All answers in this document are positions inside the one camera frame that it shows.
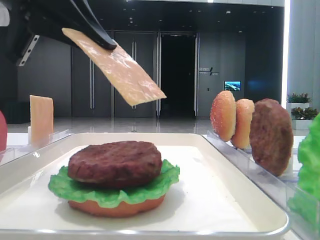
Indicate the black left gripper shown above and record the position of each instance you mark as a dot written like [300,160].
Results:
[31,19]

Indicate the orange cheese slice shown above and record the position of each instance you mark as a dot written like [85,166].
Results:
[41,120]
[117,67]

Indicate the red tomato slice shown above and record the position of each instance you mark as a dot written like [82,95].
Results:
[3,132]

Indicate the meat patty on burger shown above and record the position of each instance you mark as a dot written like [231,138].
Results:
[116,165]

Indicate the lettuce leaf on burger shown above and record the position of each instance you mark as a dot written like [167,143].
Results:
[66,188]

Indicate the standing brown meat patty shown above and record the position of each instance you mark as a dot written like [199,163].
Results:
[271,136]

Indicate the standing green lettuce leaf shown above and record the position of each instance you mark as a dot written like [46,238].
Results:
[307,170]

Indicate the dark double doors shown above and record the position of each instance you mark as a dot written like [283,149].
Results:
[112,75]

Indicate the long clear left divider strip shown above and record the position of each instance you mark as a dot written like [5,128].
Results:
[18,145]

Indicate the long clear divider strip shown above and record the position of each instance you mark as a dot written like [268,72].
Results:
[279,189]
[18,145]

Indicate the sesame bun top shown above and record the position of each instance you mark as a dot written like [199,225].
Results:
[223,115]

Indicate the plain bun slice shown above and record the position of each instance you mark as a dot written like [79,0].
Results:
[244,110]

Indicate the bottom bun on burger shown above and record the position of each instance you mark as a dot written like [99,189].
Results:
[123,210]

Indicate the white rectangular tray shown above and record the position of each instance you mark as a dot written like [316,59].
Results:
[213,200]

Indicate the white planter with plants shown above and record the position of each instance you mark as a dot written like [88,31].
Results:
[299,107]

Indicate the long clear right divider strip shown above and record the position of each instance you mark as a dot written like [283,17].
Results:
[279,189]

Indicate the small wall screen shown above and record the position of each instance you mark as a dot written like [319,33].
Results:
[234,86]

